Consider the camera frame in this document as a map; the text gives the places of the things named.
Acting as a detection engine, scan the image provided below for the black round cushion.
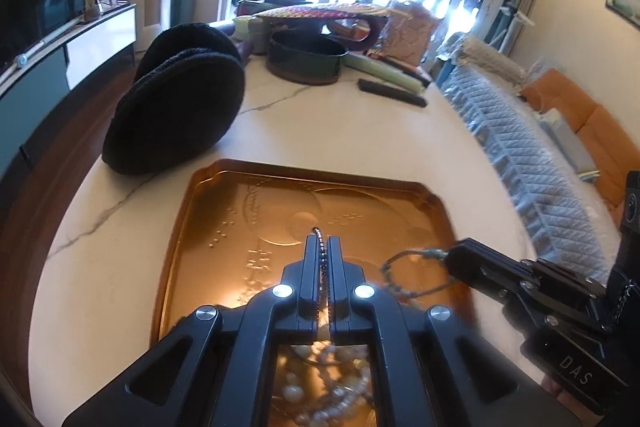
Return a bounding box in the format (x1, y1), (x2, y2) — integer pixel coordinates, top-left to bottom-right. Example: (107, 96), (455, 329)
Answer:
(102, 48), (246, 176)
(134, 22), (246, 80)

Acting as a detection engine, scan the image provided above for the gold metal tray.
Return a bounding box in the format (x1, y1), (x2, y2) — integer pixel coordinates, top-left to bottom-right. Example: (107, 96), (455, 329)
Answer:
(150, 158), (476, 427)

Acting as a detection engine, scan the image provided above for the dark round box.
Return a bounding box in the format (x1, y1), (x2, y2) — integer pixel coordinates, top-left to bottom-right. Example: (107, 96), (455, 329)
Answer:
(264, 29), (350, 86)

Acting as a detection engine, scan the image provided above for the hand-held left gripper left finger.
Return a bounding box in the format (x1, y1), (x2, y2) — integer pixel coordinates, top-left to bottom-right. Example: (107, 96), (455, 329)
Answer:
(62, 234), (321, 427)

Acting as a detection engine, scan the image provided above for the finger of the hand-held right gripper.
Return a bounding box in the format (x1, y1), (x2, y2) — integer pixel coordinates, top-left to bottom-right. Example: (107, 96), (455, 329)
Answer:
(461, 238), (607, 304)
(444, 244), (602, 334)

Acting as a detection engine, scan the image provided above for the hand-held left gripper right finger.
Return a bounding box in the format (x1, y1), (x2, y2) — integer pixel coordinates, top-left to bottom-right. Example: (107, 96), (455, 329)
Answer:
(327, 235), (556, 427)

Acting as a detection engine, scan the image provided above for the orange sofa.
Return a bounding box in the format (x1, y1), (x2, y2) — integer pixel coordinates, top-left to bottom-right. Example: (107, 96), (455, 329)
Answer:
(519, 67), (632, 210)

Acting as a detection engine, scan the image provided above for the pearl bracelet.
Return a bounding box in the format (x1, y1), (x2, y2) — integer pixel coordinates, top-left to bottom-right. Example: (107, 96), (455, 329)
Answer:
(279, 372), (374, 427)

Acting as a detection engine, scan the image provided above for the pink patterned bag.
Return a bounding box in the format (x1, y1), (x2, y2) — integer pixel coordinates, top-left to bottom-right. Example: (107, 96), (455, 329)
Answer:
(381, 2), (442, 68)

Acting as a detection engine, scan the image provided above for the pale green cup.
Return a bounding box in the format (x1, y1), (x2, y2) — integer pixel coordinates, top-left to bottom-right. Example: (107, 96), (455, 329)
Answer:
(232, 16), (271, 56)

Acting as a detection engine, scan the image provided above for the white and dark bead bracelet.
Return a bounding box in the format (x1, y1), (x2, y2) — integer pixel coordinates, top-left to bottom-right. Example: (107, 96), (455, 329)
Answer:
(279, 324), (372, 378)

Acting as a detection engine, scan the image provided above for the grey quilted sofa cover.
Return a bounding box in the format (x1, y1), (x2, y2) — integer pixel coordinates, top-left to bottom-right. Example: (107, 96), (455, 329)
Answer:
(434, 32), (627, 275)

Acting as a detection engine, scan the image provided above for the dark small bead chain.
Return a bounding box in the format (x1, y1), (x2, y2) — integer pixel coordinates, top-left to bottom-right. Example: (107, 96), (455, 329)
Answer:
(310, 227), (334, 324)

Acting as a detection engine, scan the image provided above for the green bead bracelet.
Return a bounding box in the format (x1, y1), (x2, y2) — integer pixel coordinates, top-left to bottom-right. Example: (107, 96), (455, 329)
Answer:
(379, 246), (459, 304)

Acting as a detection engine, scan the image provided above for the black remote control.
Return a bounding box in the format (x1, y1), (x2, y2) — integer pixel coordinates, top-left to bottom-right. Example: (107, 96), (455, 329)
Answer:
(357, 78), (429, 109)

